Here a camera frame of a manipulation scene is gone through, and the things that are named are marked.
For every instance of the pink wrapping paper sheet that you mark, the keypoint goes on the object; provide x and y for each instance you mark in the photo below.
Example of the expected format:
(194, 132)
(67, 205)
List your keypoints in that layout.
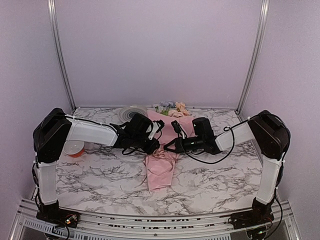
(167, 134)

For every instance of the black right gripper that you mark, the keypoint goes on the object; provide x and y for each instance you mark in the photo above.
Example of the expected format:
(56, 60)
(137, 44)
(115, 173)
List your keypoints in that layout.
(179, 143)

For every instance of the aluminium front rail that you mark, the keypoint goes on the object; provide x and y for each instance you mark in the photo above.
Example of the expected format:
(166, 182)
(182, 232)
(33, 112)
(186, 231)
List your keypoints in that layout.
(228, 225)

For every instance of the beige raffia ribbon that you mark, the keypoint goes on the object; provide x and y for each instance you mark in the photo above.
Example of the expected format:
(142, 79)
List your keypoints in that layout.
(160, 167)

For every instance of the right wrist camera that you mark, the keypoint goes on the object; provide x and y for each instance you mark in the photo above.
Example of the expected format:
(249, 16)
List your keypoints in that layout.
(179, 129)

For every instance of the right aluminium frame post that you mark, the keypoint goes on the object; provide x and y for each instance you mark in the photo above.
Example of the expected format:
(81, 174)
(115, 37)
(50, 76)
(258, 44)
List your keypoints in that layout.
(259, 38)

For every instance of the white bowl with red outside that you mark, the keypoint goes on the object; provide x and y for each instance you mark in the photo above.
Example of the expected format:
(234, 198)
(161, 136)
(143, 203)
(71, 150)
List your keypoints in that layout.
(74, 148)

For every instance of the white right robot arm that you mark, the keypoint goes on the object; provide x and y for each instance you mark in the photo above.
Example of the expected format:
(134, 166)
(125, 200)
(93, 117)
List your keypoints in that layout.
(266, 130)

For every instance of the blue fake flower stem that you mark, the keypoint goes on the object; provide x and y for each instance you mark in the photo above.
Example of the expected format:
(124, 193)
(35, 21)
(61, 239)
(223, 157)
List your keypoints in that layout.
(164, 107)

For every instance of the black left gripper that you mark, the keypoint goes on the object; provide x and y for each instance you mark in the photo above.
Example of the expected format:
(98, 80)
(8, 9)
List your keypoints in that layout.
(149, 149)

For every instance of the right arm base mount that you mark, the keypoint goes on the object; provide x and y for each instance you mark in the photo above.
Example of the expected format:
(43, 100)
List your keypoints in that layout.
(259, 214)

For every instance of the left aluminium frame post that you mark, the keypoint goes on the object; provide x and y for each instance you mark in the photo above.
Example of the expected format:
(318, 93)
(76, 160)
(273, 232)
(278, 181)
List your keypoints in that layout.
(59, 53)

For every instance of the aluminium frame post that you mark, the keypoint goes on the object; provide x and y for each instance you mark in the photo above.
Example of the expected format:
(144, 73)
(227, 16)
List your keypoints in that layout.
(59, 53)
(259, 38)

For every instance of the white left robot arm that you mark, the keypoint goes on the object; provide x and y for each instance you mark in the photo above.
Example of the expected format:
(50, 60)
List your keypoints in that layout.
(57, 128)

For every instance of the striped grey ceramic plate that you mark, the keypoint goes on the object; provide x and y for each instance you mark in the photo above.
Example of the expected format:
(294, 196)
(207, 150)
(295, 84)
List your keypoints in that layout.
(126, 113)

